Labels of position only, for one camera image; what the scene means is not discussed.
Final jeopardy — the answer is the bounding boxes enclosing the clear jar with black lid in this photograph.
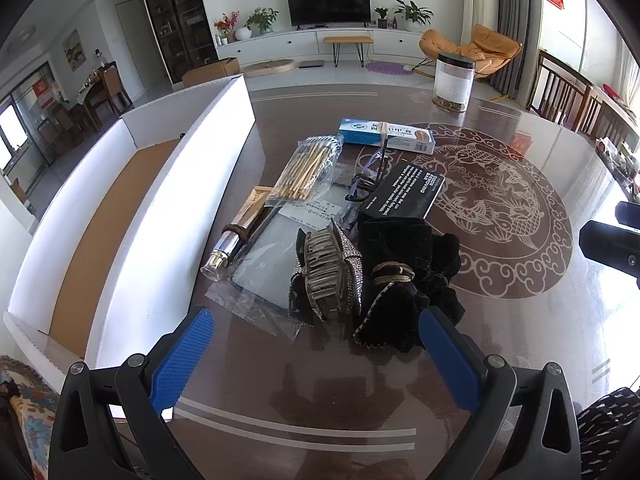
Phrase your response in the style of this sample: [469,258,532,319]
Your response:
[433,52,476,112]

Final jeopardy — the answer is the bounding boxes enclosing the gold cream tube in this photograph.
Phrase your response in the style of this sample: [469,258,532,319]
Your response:
[200,186,275,281]

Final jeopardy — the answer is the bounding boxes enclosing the framed landscape painting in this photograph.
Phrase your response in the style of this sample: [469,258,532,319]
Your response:
[62,29,83,71]

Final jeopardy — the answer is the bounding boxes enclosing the white television cabinet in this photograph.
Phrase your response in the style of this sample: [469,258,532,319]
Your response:
[216,27,431,64]

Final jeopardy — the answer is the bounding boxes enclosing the glass-covered patterned wooden desk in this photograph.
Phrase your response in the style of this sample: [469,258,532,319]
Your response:
[112,76,640,480]

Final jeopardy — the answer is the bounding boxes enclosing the bagged grey phone case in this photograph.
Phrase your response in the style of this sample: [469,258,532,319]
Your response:
[207,195,361,341]

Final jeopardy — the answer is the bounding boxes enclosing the red flower plant in vase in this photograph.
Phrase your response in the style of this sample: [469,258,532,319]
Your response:
[214,11,240,43]

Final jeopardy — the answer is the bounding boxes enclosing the floral patterned cloth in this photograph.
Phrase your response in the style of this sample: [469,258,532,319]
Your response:
[0,355,63,480]

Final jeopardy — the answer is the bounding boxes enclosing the bagged wooden cotton swabs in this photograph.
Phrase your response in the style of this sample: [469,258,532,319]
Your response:
[270,135,343,206]

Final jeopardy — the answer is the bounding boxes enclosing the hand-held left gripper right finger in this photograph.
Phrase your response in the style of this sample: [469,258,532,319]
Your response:
[418,305,583,480]

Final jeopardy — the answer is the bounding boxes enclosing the long white cardboard box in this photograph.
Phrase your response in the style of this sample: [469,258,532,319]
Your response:
[2,74,257,421]

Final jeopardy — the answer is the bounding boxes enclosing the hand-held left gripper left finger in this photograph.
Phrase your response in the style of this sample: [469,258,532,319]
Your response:
[48,306,216,480]

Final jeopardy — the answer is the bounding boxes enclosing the round purple mat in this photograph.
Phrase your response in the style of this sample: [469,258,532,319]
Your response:
[364,61,407,76]

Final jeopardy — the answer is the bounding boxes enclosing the brown cardboard box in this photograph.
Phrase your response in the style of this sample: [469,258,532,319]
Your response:
[181,57,241,87]

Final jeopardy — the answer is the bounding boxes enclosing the bushy green potted plant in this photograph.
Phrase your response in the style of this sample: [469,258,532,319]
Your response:
[246,6,279,36]

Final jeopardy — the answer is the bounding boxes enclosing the dark glass display cabinet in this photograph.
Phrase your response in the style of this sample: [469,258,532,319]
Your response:
[136,0,218,84]

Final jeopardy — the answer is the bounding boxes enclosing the rimless blue-tinted glasses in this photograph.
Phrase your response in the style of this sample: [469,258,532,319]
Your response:
[336,147,401,206]

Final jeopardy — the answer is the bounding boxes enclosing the large plant in white pot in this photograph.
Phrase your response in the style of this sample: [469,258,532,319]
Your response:
[393,0,434,32]

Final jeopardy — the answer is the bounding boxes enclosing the beige hair tie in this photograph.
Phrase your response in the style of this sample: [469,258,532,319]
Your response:
[372,261,416,283]

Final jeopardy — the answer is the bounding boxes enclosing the grey curtain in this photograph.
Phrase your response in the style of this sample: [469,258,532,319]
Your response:
[492,0,543,98]

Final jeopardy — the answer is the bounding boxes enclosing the orange lounge chair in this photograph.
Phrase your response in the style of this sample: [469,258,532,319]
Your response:
[418,23,523,81]

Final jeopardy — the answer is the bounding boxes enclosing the dining table with chairs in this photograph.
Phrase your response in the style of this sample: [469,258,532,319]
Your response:
[75,60,133,121]

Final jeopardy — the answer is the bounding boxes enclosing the black scrunchie with rhinestone trim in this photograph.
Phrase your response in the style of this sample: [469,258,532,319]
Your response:
[352,280,432,354]

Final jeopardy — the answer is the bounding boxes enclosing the blue and white toothpaste box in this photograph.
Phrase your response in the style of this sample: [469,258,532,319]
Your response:
[337,118,436,155]

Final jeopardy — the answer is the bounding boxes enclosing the wooden bench with metal legs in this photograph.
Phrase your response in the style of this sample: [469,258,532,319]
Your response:
[323,35,375,67]

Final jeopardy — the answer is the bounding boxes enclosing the black flat television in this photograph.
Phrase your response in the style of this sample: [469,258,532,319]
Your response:
[286,0,372,29]

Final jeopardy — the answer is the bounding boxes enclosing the round beige cushion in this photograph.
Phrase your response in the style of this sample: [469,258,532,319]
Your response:
[241,58,296,78]

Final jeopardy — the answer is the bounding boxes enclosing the wooden slatted chair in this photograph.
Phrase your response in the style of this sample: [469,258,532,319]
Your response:
[527,50,596,131]
[575,85,640,156]

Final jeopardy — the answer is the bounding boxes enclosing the red door poster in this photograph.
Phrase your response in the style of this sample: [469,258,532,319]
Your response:
[32,80,56,108]

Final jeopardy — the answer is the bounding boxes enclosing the black box with white print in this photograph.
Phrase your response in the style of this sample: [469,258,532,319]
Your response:
[357,159,447,221]

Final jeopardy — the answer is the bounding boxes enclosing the black patterned clothing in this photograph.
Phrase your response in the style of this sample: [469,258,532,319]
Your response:
[575,386,640,480]

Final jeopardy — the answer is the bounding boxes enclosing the rhinestone hair claw clip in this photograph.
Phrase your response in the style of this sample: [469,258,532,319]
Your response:
[289,222,367,325]

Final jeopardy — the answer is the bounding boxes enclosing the thin brown hair tie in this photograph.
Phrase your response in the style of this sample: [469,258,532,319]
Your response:
[350,174,378,202]

